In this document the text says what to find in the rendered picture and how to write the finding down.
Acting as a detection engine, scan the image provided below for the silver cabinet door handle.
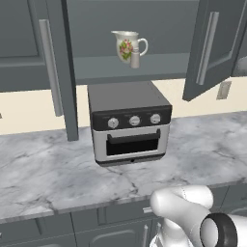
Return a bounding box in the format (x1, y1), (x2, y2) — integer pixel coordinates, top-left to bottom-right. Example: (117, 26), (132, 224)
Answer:
(38, 18), (64, 118)
(195, 11), (221, 87)

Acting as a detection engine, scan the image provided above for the toaster oven glass door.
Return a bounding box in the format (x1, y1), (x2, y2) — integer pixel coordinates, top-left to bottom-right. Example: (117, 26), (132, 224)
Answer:
(94, 124), (171, 162)

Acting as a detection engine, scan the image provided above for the grey wall outlet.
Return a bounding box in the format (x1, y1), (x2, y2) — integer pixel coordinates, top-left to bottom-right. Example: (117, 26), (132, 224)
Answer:
(215, 80), (233, 101)

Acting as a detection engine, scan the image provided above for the grey base drawer front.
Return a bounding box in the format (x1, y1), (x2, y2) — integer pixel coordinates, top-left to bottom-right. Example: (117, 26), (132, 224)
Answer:
(0, 211), (76, 247)
(69, 199), (155, 231)
(208, 183), (247, 214)

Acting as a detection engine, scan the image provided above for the silver base door handle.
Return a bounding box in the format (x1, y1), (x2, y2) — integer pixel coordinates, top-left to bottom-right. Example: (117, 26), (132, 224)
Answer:
(142, 224), (150, 247)

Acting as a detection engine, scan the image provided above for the white floral pitcher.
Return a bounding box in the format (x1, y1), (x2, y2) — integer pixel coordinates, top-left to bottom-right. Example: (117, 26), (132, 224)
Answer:
(110, 30), (150, 65)

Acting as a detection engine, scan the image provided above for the black toaster oven door handle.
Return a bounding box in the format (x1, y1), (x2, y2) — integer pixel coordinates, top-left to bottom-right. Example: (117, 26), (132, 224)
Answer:
(106, 128), (161, 145)

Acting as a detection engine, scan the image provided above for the grey open wall cabinet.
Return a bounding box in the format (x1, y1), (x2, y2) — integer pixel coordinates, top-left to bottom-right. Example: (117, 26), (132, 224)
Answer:
(65, 0), (201, 86)

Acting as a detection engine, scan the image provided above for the silver black toaster oven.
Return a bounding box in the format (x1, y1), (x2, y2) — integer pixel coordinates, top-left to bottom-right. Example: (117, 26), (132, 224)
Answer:
(87, 80), (174, 167)

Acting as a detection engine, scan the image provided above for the grey base cabinet door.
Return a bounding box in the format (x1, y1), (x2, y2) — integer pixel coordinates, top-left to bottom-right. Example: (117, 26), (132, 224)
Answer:
(74, 218), (159, 247)

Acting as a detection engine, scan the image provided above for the grey closed wall cabinet door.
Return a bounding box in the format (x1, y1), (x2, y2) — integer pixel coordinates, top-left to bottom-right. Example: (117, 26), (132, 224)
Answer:
(0, 0), (53, 94)
(231, 38), (247, 78)

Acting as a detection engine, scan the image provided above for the grey shaker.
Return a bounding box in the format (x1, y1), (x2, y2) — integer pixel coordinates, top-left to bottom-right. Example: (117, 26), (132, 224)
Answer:
(129, 46), (142, 69)

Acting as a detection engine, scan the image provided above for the silver toaster oven knob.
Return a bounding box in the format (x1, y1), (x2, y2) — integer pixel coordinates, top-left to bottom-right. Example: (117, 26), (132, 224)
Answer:
(150, 112), (162, 125)
(107, 117), (120, 129)
(128, 115), (142, 127)

